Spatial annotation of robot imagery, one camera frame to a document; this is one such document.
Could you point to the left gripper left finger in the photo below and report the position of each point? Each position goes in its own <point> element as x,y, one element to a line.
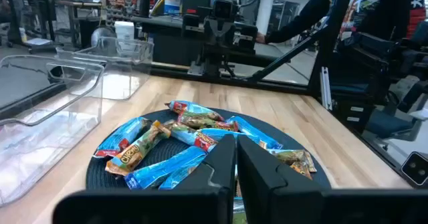
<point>200,204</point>

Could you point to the white box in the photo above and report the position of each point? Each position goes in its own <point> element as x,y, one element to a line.
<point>124,30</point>

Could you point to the clear plastic bin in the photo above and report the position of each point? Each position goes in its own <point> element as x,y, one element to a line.
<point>117,80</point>
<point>50,133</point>

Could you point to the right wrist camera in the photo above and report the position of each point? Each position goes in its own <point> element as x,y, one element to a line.
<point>225,6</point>

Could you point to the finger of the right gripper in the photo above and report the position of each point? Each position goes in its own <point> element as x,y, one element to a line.
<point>194,25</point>
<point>245,36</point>

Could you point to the black aluminium rig frame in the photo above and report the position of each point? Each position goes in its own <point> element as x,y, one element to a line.
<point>329,40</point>

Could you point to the dark round plate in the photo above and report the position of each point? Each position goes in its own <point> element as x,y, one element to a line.
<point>100,183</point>

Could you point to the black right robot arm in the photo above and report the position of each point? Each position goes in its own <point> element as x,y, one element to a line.
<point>214,63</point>

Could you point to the white pillar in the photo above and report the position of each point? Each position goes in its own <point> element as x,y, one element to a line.
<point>265,6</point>

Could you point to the silver aluminium extrusion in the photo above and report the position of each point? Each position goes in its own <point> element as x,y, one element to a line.
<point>326,90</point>

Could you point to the brown red granola bar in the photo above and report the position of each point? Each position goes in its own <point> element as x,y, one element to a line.
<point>194,137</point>

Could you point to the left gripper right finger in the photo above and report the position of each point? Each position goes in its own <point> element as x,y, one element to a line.
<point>284,204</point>

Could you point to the black table-level camera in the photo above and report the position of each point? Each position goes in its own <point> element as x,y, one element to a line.
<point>416,168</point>

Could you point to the red parts shelf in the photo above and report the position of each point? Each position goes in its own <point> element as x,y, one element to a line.
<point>120,0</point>

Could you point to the brown blue snack bag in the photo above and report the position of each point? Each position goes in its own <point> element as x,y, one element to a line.
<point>301,170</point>

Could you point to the green orange granola bar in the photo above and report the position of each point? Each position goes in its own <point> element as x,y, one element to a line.
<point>291,157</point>

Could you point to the person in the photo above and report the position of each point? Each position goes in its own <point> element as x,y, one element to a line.
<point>374,10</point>

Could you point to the blue office chair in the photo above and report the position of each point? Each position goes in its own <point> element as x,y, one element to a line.
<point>388,125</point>

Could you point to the black drawer cabinet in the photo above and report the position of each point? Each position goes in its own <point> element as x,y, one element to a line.
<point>361,67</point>

